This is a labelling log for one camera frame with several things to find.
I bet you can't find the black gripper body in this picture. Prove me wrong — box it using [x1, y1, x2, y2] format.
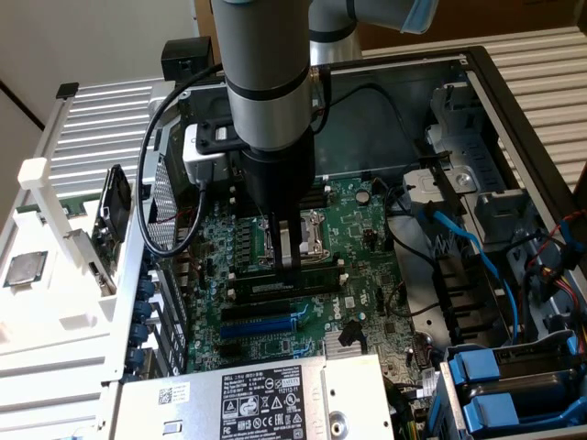
[239, 130, 317, 217]

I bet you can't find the black RAM stick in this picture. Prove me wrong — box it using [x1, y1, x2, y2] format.
[227, 263, 349, 300]

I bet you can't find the green RAM stick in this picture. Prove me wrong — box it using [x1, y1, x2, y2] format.
[15, 193, 101, 219]

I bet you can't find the metal CPU socket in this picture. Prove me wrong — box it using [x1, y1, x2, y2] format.
[254, 206, 332, 272]

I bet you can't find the green Dell motherboard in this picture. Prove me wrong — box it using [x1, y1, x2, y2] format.
[182, 173, 442, 416]

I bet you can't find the black long expansion slot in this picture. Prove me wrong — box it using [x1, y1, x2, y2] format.
[220, 300, 294, 324]

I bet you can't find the blue expansion slot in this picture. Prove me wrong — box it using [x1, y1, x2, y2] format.
[218, 314, 295, 341]

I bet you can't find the silver chipset heatsink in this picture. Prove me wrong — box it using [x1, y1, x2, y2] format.
[322, 326, 364, 364]

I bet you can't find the open PC case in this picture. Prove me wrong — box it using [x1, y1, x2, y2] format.
[107, 44, 587, 440]

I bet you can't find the silver power supply unit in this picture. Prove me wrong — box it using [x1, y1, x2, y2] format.
[115, 351, 396, 440]

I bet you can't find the black fan shroud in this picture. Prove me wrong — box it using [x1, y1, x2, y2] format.
[430, 254, 502, 346]

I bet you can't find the graphics card with fan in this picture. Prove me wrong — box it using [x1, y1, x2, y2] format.
[90, 163, 135, 295]

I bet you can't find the grey metal drive cage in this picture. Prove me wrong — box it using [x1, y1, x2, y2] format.
[424, 81, 533, 230]

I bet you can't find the white parts rack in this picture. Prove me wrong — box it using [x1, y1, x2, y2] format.
[0, 81, 178, 440]

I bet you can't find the brown cardboard box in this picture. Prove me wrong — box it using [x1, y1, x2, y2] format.
[355, 0, 587, 50]

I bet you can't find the blue disk bay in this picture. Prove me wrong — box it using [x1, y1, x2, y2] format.
[437, 333, 587, 440]

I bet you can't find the silver CPU chip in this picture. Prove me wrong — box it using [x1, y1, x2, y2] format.
[3, 249, 50, 289]

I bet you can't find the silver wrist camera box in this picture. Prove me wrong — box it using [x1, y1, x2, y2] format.
[182, 119, 244, 188]

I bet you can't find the black power wire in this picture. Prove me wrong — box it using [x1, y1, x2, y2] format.
[383, 185, 442, 276]

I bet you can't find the black camera cable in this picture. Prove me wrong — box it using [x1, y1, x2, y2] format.
[138, 62, 227, 259]

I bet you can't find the black box on bracket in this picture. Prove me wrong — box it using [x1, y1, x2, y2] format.
[161, 36, 215, 84]

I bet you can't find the blue SATA wire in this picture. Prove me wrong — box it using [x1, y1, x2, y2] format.
[422, 203, 523, 346]

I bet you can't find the coloured power wire bundle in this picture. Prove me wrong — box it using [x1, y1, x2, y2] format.
[522, 209, 587, 340]

